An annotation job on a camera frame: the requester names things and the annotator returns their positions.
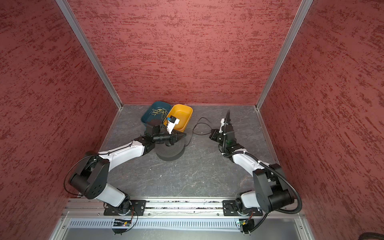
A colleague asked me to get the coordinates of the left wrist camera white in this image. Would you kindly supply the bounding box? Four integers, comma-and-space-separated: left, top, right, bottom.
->
166, 116, 180, 134

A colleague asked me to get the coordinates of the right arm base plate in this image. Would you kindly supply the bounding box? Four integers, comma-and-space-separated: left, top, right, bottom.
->
222, 199, 263, 217

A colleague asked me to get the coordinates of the left aluminium corner post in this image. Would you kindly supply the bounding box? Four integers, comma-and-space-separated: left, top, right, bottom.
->
56, 0, 124, 110

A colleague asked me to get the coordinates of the teal plastic bin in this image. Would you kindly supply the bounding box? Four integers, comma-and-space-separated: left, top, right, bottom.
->
141, 101, 172, 126

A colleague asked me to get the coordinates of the black cable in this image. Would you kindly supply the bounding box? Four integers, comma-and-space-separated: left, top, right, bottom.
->
183, 116, 214, 148

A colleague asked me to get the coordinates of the yellow plastic bin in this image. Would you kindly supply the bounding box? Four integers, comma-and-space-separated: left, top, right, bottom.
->
164, 104, 193, 132

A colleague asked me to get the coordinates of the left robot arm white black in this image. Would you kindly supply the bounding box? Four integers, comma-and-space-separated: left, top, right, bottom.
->
69, 116, 187, 215

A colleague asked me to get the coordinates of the grey cable spool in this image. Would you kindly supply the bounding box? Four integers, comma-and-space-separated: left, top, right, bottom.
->
155, 141, 185, 162

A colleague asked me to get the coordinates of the white vented cable duct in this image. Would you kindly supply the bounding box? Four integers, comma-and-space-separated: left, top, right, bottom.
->
68, 218, 240, 232

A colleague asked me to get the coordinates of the aluminium corner post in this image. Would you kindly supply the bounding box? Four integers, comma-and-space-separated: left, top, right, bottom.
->
256, 0, 313, 112
56, 0, 124, 110

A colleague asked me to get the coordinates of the aluminium front rail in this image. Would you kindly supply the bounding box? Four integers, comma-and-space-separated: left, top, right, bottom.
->
62, 197, 305, 219

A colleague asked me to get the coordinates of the right aluminium corner post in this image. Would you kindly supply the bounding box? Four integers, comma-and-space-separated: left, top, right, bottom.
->
256, 0, 313, 112

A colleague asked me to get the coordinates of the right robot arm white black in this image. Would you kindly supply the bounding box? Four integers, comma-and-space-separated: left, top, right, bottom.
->
210, 111, 297, 214

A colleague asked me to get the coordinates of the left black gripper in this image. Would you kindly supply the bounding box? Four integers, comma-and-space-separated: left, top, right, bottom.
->
153, 128, 186, 145

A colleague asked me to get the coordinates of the yellow thin cable bundle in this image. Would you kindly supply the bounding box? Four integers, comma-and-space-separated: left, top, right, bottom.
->
151, 107, 169, 119

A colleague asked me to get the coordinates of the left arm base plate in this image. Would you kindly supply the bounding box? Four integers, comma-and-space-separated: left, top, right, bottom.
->
104, 200, 147, 217

